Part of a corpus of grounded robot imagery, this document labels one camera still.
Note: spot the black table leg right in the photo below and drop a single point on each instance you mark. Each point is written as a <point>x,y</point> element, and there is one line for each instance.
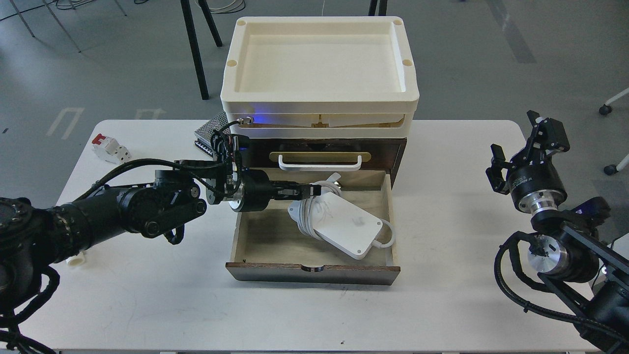
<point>377,8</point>

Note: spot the white red circuit breaker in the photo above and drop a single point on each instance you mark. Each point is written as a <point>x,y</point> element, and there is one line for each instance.
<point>108,149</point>

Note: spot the metal mesh power supply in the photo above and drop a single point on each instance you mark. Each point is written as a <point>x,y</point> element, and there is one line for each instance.
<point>203,133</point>

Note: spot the open wooden drawer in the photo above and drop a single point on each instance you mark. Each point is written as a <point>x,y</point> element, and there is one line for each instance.
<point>269,247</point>

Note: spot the grey chair legs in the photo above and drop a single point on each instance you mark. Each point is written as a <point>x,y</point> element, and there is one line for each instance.
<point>42,19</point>

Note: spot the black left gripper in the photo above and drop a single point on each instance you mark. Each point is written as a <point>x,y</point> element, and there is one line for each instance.
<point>244,188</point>

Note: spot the cream plastic tray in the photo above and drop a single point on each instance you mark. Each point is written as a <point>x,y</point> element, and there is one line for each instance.
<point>321,78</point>

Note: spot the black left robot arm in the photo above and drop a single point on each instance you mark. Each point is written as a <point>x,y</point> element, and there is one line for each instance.
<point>152,197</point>

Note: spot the white charger with cable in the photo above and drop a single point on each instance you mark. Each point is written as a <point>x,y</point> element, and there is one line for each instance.
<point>332,218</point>

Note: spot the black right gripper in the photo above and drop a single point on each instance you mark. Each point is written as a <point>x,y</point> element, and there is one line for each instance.
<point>531,179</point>

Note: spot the metal valve white fitting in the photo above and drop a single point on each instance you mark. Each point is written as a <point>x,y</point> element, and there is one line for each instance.
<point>76,260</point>

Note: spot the black table leg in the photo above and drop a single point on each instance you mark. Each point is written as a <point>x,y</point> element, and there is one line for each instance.
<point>193,41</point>
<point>377,8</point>

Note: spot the white drawer handle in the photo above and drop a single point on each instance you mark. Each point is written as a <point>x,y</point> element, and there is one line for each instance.
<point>319,167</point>

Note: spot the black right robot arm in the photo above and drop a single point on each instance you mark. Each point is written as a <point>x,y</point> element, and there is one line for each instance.
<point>563,255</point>

